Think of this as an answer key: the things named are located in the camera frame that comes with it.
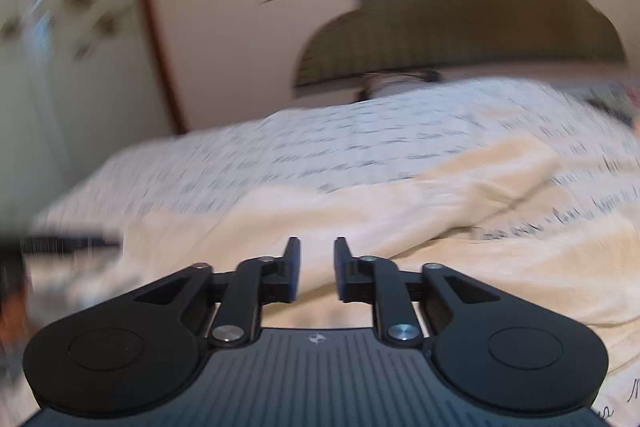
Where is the cream towel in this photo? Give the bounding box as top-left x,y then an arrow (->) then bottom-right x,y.
107,134 -> 640,375

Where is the frosted glass wardrobe door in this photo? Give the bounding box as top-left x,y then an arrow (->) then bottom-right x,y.
0,0 -> 188,218

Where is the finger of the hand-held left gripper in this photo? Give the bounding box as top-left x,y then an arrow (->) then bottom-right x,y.
22,231 -> 124,256

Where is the striped pillow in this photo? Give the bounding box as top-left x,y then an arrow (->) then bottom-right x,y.
356,69 -> 445,102

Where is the floral pillow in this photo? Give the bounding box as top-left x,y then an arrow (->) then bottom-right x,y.
587,84 -> 640,125

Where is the green striped padded headboard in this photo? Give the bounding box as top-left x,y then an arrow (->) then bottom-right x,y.
290,0 -> 630,100

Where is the white script-printed bed cover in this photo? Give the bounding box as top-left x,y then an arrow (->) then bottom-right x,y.
20,77 -> 640,427

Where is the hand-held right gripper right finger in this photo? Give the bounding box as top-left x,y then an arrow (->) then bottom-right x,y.
334,236 -> 504,348

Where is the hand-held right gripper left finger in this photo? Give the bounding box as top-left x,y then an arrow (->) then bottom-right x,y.
132,236 -> 302,348

